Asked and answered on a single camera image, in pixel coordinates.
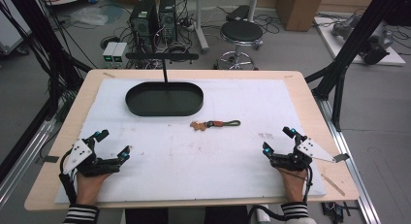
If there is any black round stool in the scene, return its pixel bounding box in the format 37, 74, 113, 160
213, 19, 265, 71

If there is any large black computer tower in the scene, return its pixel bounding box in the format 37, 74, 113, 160
129, 0, 160, 53

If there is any brown cardboard box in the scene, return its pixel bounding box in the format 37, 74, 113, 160
275, 0, 327, 33

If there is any white foam mat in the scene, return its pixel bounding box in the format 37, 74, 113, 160
53, 78, 328, 205

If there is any white stand post with foot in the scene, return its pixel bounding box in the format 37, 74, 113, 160
193, 0, 211, 54

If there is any electronics board on floor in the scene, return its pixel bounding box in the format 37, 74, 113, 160
320, 201, 358, 224

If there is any brown keychain with dark cord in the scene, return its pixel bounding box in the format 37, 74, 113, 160
189, 119, 242, 132

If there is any grey tape strip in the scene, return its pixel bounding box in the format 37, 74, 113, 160
34, 154, 60, 165

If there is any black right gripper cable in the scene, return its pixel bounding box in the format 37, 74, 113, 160
246, 165, 315, 222

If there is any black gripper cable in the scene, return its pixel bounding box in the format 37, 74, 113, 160
58, 148, 79, 207
246, 165, 315, 222

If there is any aluminium rail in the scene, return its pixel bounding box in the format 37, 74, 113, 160
314, 96, 383, 224
0, 118, 58, 208

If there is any clear plastic bag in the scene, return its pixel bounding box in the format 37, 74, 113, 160
68, 6, 110, 27

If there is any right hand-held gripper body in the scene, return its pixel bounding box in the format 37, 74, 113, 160
269, 136, 352, 173

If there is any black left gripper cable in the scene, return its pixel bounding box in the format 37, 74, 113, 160
58, 148, 79, 207

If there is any black hanger stand with tray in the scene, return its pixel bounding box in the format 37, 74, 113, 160
124, 51, 205, 117

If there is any person's right hand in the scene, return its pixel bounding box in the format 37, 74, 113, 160
276, 167, 308, 205

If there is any white board with robot parts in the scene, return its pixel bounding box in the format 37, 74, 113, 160
313, 9, 407, 67

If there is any black metal frame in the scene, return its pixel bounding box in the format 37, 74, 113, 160
304, 0, 411, 133
0, 0, 95, 183

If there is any white power supply box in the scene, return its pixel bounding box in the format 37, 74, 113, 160
111, 42, 128, 66
102, 41, 119, 66

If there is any slim black computer tower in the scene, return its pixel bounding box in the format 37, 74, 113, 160
157, 0, 178, 45

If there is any person's left hand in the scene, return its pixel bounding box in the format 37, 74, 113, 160
75, 171, 112, 207

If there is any thin wooden stick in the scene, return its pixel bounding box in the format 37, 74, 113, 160
320, 173, 346, 198

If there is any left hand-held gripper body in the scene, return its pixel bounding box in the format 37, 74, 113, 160
62, 138, 130, 178

